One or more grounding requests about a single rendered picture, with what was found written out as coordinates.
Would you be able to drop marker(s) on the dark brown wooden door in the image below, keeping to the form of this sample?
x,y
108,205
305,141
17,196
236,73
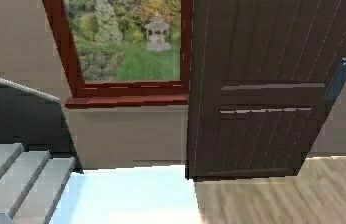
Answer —
x,y
257,100

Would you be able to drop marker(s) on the grey sofa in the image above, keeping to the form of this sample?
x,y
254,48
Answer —
x,y
17,140

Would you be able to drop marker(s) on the red framed window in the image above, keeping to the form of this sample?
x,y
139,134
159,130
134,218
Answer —
x,y
127,93

